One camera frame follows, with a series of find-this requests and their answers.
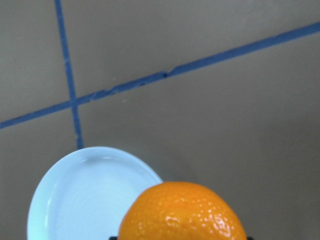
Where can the orange fruit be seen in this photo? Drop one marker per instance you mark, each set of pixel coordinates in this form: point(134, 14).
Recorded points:
point(177, 210)

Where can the light blue plate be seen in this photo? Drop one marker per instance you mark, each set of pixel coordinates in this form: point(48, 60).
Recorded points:
point(85, 195)

